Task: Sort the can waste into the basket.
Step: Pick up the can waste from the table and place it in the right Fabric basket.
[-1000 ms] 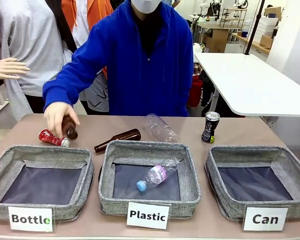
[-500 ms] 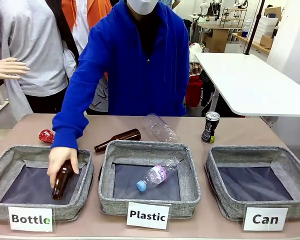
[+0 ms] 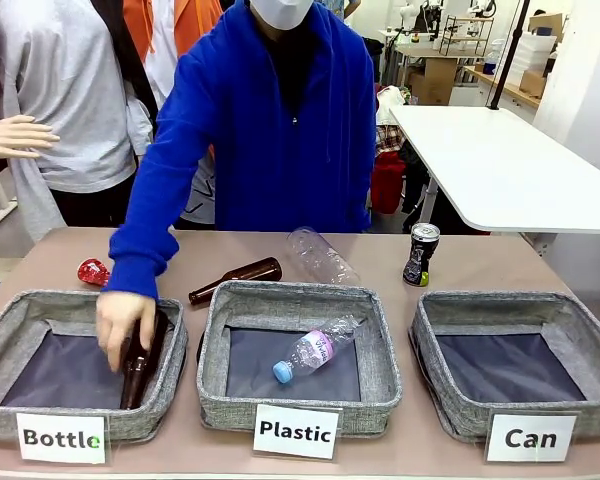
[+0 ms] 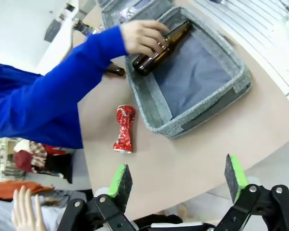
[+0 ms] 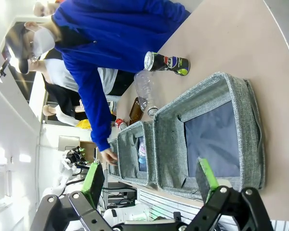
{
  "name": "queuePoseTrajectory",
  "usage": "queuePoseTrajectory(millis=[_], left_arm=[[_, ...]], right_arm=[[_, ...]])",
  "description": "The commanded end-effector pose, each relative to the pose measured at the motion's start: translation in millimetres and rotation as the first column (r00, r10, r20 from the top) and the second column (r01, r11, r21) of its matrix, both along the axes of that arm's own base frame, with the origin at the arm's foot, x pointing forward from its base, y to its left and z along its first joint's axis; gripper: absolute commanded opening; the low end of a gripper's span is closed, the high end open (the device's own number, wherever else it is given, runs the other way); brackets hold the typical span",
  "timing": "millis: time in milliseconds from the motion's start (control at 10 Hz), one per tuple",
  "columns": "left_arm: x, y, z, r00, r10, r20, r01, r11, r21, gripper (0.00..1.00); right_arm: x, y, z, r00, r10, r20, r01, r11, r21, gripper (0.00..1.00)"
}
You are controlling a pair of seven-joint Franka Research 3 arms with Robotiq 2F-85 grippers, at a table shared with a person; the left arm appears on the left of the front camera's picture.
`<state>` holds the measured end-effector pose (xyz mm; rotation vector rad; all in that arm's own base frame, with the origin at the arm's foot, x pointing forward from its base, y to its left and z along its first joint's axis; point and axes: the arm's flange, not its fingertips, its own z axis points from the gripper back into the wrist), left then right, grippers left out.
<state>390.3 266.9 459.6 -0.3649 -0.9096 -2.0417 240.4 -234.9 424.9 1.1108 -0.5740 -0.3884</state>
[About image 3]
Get person's right hand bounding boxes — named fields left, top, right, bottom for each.
left=95, top=290, right=158, bottom=373

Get brown glass bottle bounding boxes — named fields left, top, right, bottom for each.
left=188, top=256, right=284, bottom=306
left=119, top=308, right=170, bottom=411

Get person's right forearm blue sleeve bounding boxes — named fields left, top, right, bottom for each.
left=101, top=124, right=216, bottom=301

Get crushed red can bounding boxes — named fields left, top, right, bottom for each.
left=76, top=258, right=112, bottom=288

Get grey fabric basket bottle label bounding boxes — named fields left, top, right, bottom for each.
left=0, top=289, right=189, bottom=443

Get grey fabric basket plastic label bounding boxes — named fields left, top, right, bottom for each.
left=196, top=280, right=403, bottom=439

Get black dented drink can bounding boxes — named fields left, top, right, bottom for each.
left=402, top=222, right=441, bottom=288

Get white Can label sign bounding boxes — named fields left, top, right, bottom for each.
left=484, top=412, right=578, bottom=464

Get white Bottle label sign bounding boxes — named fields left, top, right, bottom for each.
left=15, top=412, right=107, bottom=465

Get plastic bottle with blue cap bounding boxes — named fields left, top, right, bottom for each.
left=272, top=314, right=365, bottom=385

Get white Plastic label sign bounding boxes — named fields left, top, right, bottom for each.
left=252, top=403, right=342, bottom=461

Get mannequin hand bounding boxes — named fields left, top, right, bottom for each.
left=0, top=114, right=61, bottom=161

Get clear plastic bottle without cap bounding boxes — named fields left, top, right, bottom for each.
left=285, top=226, right=362, bottom=287

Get mannequin in grey shirt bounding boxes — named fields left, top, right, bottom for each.
left=0, top=0, right=159, bottom=244

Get person in blue hoodie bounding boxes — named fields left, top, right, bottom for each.
left=101, top=0, right=379, bottom=301

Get orange and white garment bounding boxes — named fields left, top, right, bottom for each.
left=122, top=0, right=224, bottom=111

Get red bag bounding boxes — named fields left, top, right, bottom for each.
left=369, top=151, right=407, bottom=215

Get white face mask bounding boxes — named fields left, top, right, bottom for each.
left=250, top=0, right=315, bottom=31

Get cardboard box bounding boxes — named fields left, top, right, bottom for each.
left=407, top=57, right=459, bottom=106

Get white side table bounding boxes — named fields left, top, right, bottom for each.
left=388, top=104, right=600, bottom=236

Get black metal shelf rack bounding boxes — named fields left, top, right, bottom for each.
left=438, top=14, right=495, bottom=57

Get wooden workbench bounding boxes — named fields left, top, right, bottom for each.
left=463, top=64, right=542, bottom=109

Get black pole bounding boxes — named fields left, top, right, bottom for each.
left=487, top=0, right=532, bottom=111

